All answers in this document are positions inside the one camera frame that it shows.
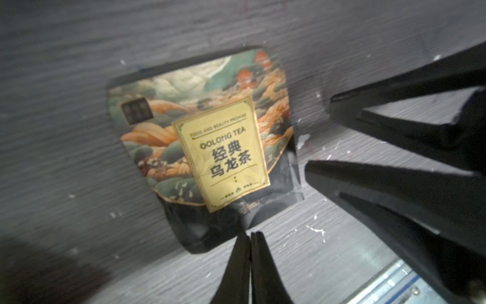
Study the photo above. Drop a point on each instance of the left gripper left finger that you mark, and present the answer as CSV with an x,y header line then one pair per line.
x,y
234,286

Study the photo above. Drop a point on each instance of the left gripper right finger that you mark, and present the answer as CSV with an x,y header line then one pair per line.
x,y
266,283

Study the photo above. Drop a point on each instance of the yellow oolong tea bag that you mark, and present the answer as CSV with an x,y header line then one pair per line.
x,y
213,138

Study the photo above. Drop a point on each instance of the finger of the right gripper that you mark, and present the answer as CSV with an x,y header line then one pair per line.
x,y
436,111
435,222

